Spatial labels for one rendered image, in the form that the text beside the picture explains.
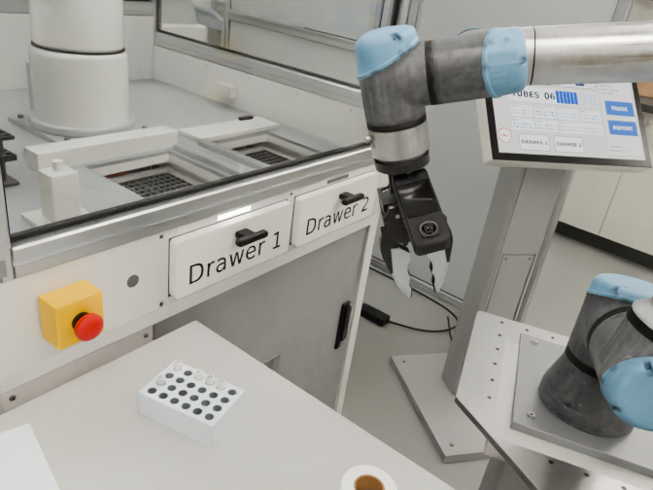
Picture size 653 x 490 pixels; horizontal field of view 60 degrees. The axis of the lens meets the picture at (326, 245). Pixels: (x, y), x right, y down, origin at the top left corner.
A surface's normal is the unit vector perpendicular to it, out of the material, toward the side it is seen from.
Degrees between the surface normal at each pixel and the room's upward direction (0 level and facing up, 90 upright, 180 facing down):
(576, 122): 50
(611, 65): 107
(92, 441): 0
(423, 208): 36
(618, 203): 90
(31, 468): 0
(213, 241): 90
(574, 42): 63
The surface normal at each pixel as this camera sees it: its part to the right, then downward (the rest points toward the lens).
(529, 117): 0.27, -0.22
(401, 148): -0.02, 0.48
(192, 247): 0.78, 0.37
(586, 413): -0.39, 0.01
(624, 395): -0.26, 0.47
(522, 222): 0.25, 0.47
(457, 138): -0.65, 0.26
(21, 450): 0.13, -0.89
